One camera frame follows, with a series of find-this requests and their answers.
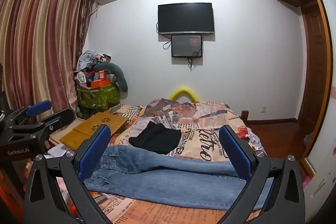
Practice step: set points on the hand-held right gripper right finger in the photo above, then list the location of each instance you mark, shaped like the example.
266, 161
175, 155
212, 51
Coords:
236, 153

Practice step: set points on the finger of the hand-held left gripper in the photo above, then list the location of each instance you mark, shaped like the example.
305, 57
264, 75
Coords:
60, 117
39, 107

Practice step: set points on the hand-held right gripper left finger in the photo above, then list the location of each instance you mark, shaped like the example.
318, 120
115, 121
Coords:
95, 150

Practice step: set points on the blue jeans pants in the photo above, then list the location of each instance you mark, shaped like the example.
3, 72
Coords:
168, 182

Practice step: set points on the folded black pants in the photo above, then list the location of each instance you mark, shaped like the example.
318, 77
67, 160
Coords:
157, 137

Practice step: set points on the wooden lap desk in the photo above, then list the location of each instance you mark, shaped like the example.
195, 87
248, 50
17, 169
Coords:
92, 129

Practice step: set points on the printed blanket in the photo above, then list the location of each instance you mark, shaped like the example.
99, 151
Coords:
199, 119

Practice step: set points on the orange box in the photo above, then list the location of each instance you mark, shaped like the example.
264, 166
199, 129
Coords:
99, 83

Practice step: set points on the pile of assorted clutter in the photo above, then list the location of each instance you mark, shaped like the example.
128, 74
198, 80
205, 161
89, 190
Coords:
88, 61

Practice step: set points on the grey plush pillow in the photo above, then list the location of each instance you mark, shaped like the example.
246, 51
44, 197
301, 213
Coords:
118, 74

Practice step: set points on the striped pink curtain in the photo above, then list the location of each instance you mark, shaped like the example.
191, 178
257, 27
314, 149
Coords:
39, 29

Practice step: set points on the yellow foam tube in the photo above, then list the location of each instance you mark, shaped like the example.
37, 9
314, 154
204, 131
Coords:
183, 90

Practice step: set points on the wooden door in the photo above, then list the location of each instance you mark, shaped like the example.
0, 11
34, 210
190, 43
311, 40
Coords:
315, 69

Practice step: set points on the small black monitor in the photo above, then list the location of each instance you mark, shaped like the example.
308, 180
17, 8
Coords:
187, 46

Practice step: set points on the wooden bed post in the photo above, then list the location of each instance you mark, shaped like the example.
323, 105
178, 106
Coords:
244, 116

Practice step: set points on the white wall socket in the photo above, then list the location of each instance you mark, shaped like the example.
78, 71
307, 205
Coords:
264, 109

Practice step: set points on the black wall television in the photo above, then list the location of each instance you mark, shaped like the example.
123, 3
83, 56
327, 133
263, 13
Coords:
185, 18

